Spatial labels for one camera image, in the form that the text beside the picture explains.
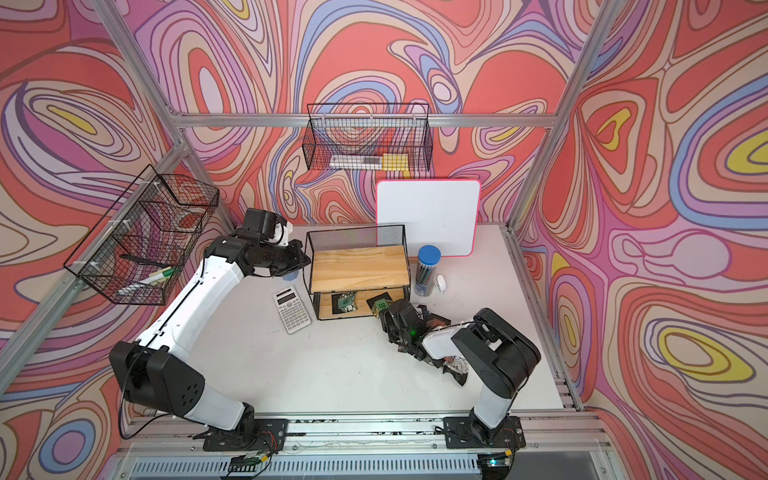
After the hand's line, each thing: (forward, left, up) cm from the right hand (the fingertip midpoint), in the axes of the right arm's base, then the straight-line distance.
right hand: (377, 318), depth 92 cm
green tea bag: (+4, -1, 0) cm, 4 cm away
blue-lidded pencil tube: (+10, -16, +17) cm, 25 cm away
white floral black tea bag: (-16, -23, -2) cm, 27 cm away
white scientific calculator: (+4, +28, -1) cm, 28 cm away
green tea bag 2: (+6, +10, +1) cm, 12 cm away
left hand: (+7, +16, +22) cm, 28 cm away
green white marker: (-1, +52, +27) cm, 58 cm away
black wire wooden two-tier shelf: (+9, +6, +13) cm, 17 cm away
